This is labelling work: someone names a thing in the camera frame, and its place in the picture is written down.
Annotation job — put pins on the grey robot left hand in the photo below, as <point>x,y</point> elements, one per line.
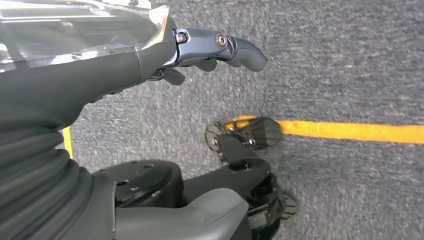
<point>66,82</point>

